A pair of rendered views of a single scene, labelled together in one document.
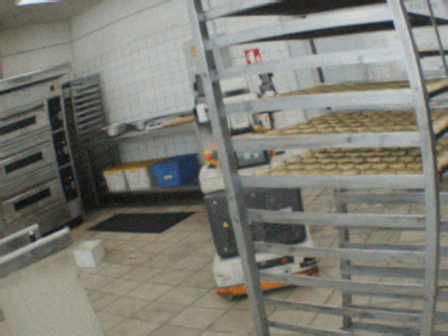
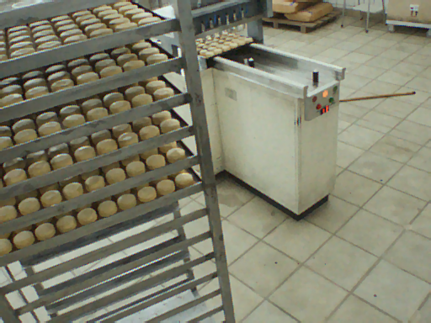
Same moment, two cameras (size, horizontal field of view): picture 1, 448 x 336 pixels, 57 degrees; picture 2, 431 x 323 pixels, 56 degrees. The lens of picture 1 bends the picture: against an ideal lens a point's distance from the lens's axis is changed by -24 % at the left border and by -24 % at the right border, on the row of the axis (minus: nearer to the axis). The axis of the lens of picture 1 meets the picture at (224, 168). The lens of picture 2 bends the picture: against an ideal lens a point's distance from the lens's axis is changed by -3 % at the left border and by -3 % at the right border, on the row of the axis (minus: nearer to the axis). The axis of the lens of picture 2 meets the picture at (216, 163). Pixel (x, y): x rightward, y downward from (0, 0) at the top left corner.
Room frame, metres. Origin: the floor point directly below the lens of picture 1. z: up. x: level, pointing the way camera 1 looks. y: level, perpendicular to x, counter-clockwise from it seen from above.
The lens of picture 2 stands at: (1.93, -1.23, 1.74)
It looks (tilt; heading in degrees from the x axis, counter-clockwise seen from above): 33 degrees down; 109
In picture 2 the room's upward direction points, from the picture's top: 8 degrees counter-clockwise
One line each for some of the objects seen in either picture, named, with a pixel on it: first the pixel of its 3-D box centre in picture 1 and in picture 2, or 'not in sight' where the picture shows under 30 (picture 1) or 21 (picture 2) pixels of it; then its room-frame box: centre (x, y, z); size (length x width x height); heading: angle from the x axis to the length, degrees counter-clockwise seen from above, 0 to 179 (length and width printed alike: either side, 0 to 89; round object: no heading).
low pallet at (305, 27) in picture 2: not in sight; (292, 18); (1.25, 5.01, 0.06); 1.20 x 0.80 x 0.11; 151
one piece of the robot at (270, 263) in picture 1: (269, 263); not in sight; (2.79, -0.14, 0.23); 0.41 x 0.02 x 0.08; 86
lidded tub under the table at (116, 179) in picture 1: (123, 175); not in sight; (6.43, 1.26, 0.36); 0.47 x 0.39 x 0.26; 147
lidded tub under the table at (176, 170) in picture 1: (175, 170); not in sight; (5.99, 0.53, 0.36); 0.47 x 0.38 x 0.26; 150
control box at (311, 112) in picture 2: not in sight; (321, 100); (1.86, 0.78, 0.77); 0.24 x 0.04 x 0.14; 53
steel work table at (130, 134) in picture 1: (153, 161); not in sight; (6.15, 0.79, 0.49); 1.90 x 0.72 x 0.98; 58
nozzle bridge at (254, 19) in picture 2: not in sight; (214, 28); (1.16, 1.31, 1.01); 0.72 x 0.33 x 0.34; 53
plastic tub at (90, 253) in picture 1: (89, 253); not in sight; (4.13, 1.36, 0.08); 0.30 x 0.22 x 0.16; 169
